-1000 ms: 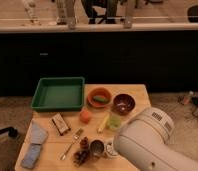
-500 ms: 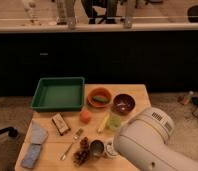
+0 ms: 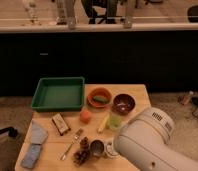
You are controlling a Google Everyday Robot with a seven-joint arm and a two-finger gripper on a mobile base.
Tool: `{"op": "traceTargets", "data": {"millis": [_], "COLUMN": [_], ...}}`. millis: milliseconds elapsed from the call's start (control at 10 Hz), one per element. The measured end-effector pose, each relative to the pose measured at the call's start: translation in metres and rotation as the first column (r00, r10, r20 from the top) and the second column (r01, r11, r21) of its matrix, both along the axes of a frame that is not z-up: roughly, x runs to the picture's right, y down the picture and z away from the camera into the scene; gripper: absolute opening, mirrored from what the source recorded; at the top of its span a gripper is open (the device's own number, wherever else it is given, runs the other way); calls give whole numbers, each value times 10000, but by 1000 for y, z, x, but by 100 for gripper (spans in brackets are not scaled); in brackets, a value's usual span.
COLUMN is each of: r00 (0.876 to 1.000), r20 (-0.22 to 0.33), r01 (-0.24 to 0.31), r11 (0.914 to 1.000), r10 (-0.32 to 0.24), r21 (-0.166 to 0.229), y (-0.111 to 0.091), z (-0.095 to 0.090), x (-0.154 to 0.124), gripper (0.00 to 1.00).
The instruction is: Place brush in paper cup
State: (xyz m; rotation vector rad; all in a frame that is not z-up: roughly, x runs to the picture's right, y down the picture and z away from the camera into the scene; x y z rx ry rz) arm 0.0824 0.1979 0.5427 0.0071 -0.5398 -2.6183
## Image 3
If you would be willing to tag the dark brown bowl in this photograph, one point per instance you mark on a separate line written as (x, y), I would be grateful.
(123, 104)

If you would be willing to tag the brown snack packet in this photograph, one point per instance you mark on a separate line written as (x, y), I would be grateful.
(60, 124)

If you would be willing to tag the clutter on floor right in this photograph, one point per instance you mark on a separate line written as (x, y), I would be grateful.
(190, 98)

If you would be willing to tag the green cucumber toy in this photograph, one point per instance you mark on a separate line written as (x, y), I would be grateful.
(100, 99)

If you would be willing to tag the black chair base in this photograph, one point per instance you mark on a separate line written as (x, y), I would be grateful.
(10, 131)

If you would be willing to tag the white paper cup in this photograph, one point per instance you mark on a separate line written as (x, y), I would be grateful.
(110, 153)

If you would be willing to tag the blue folded cloth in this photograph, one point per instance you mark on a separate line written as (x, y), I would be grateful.
(38, 134)

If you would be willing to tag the green plastic cup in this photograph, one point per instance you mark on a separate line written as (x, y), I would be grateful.
(114, 122)

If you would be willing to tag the orange fruit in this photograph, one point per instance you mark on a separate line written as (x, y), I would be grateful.
(85, 116)

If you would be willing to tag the purple grape bunch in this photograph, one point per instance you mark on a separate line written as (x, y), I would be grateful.
(83, 153)

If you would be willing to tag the green plastic tray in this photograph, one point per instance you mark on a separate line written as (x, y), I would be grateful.
(59, 94)

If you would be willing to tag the small metal cup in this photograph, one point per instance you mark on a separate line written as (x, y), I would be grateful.
(97, 148)

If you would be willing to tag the clear handled brush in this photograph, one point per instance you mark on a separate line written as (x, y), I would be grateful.
(110, 146)

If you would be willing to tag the silver fork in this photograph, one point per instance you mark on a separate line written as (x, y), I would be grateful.
(75, 139)

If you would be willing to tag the orange bowl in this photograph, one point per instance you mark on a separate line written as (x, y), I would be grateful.
(101, 92)

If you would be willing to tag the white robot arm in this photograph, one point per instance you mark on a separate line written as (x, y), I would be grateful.
(143, 142)

